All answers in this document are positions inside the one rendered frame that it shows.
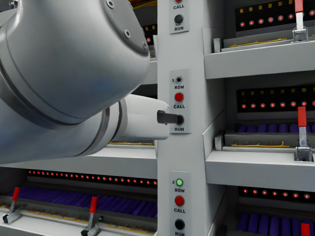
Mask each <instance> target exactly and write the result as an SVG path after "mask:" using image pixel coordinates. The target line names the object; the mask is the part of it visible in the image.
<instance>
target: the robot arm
mask: <svg viewBox="0 0 315 236"><path fill-rule="evenodd" d="M144 35H145V33H144V31H143V28H141V26H140V24H139V22H138V20H137V17H136V15H135V14H134V12H133V7H132V5H131V3H130V2H129V1H128V0H18V6H17V10H16V13H15V14H14V15H13V16H12V17H11V18H10V19H9V20H7V21H6V22H5V23H4V24H3V25H1V26H0V164H7V163H16V162H29V161H39V160H48V159H57V158H66V157H77V156H86V155H92V154H95V153H97V152H99V151H100V150H102V149H103V148H104V147H105V146H106V145H108V144H109V143H110V142H111V141H133V140H166V139H167V138H168V137H169V131H170V130H169V128H168V127H167V124H177V114H170V113H165V110H166V109H168V107H169V105H168V104H167V103H166V102H164V101H161V100H157V99H153V98H149V97H144V96H138V95H133V94H131V93H132V92H133V91H134V90H136V89H137V88H138V87H139V86H140V85H141V83H142V82H143V81H144V79H145V77H146V76H147V73H148V71H149V68H150V52H149V48H148V45H147V41H146V39H145V36H144Z"/></svg>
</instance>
